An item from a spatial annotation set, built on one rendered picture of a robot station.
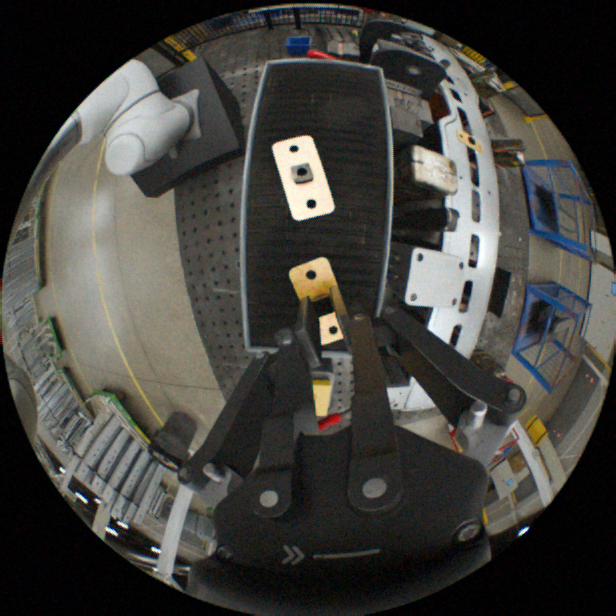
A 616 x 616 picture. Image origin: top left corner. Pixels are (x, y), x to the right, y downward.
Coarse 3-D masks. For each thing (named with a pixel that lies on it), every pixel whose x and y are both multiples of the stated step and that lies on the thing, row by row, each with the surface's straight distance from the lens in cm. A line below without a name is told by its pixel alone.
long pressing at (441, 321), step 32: (448, 96) 63; (448, 128) 53; (480, 128) 65; (480, 160) 56; (480, 192) 52; (480, 224) 50; (480, 256) 51; (480, 288) 52; (448, 320) 49; (480, 320) 56; (416, 384) 55
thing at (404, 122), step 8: (392, 112) 34; (400, 112) 35; (408, 112) 36; (392, 120) 33; (400, 120) 34; (408, 120) 34; (416, 120) 35; (392, 128) 33; (400, 128) 33; (408, 128) 33; (416, 128) 34; (392, 136) 35; (400, 136) 35; (408, 136) 34; (416, 136) 34; (400, 144) 38; (408, 144) 37
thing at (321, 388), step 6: (318, 384) 26; (324, 384) 26; (330, 384) 27; (318, 390) 27; (324, 390) 27; (318, 396) 28; (324, 396) 28; (318, 402) 28; (324, 402) 28; (318, 408) 29; (324, 408) 29; (318, 414) 30; (324, 414) 30
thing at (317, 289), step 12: (312, 264) 20; (324, 264) 20; (300, 276) 20; (324, 276) 20; (300, 288) 20; (312, 288) 20; (324, 288) 20; (300, 300) 21; (312, 300) 20; (324, 300) 20; (324, 312) 20; (324, 324) 21; (336, 324) 22; (324, 336) 22; (336, 336) 22
